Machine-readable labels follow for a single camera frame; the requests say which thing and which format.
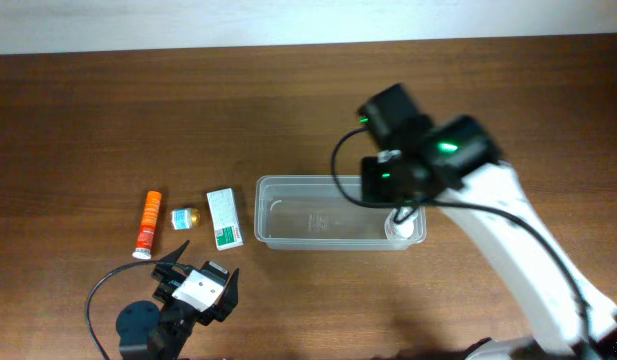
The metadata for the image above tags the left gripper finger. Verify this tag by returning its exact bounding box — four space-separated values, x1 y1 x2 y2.
218 268 240 320
159 240 190 265

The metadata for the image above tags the orange tablet tube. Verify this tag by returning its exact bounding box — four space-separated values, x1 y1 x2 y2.
132 191 162 260

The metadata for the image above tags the white squeeze bottle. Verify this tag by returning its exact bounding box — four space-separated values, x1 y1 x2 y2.
384 207 422 242

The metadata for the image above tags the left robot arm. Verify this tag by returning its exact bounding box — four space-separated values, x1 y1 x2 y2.
116 244 239 360

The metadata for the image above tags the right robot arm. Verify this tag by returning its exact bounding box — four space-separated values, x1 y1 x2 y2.
360 112 617 359

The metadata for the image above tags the clear plastic container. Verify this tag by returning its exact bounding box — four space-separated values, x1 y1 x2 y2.
254 175 427 251

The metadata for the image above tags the small blue-labelled gold-cap bottle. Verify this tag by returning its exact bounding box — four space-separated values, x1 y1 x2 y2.
170 207 201 231

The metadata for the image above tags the white green medicine box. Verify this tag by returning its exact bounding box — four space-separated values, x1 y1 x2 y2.
206 188 244 251

